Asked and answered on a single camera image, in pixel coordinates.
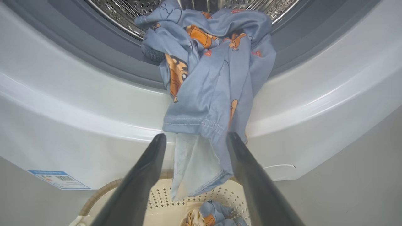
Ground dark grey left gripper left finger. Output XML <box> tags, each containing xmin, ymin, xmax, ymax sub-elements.
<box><xmin>90</xmin><ymin>133</ymin><xmax>167</xmax><ymax>226</ymax></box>

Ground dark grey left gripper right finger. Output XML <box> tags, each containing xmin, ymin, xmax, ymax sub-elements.
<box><xmin>226</xmin><ymin>132</ymin><xmax>305</xmax><ymax>226</ymax></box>

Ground blue and cream cartoon garment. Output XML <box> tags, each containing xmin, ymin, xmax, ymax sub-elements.
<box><xmin>184</xmin><ymin>200</ymin><xmax>248</xmax><ymax>226</ymax></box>

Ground blue cartoon print trousers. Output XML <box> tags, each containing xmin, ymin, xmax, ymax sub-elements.
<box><xmin>135</xmin><ymin>0</ymin><xmax>277</xmax><ymax>201</ymax></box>

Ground white front-load washing machine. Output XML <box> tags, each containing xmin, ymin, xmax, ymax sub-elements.
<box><xmin>0</xmin><ymin>0</ymin><xmax>402</xmax><ymax>190</ymax></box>

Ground stainless steel washing machine drum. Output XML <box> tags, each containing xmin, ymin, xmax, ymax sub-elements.
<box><xmin>84</xmin><ymin>0</ymin><xmax>301</xmax><ymax>41</ymax></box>

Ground cream perforated laundry basket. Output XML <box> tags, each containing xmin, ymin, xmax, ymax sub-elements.
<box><xmin>69</xmin><ymin>169</ymin><xmax>252</xmax><ymax>226</ymax></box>

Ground round white filter cover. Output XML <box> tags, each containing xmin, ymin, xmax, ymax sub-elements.
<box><xmin>264</xmin><ymin>164</ymin><xmax>296</xmax><ymax>181</ymax></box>

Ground blue energy label sticker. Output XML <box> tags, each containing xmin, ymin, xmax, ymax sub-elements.
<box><xmin>28</xmin><ymin>170</ymin><xmax>91</xmax><ymax>190</ymax></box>

